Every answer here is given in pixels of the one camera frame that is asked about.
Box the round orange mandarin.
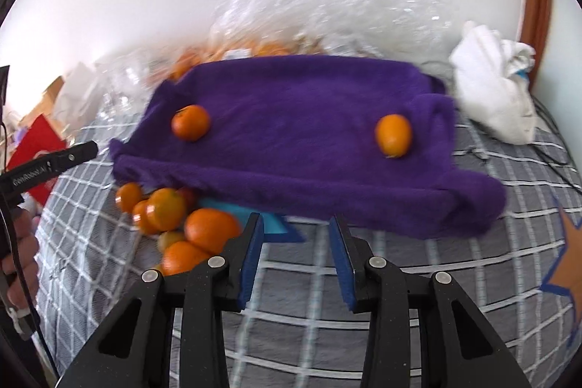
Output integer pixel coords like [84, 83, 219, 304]
[171, 104, 211, 142]

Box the oval orange kumquat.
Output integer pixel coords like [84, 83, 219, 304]
[375, 114, 413, 157]

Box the person's left hand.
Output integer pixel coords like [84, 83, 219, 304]
[7, 208, 39, 309]

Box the red paper bag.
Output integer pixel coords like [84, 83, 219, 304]
[6, 113, 69, 207]

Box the brown cardboard box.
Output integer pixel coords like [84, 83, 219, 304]
[19, 76, 64, 127]

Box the small orange mandarin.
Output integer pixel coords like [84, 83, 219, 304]
[184, 208, 242, 255]
[132, 200, 159, 235]
[146, 188, 187, 231]
[115, 182, 143, 214]
[161, 241, 210, 276]

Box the white plastic bag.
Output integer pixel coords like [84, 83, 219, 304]
[51, 63, 104, 133]

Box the small yellow fruit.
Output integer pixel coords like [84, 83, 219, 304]
[157, 231, 186, 254]

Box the plastic bag of oranges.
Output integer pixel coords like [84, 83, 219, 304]
[99, 39, 298, 120]

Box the grey checkered tablecloth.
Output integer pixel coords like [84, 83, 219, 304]
[37, 118, 581, 387]

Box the small dark red fruit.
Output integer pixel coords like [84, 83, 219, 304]
[179, 187, 198, 214]

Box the purple fleece towel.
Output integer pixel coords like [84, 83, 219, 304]
[109, 55, 506, 239]

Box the white crumpled towel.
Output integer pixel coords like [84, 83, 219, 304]
[449, 21, 537, 146]

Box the clear crumpled plastic bag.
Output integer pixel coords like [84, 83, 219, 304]
[209, 0, 455, 63]

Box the black cable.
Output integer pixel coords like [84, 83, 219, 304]
[454, 96, 582, 189]

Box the brown wooden door frame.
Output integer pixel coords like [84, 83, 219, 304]
[520, 0, 553, 88]

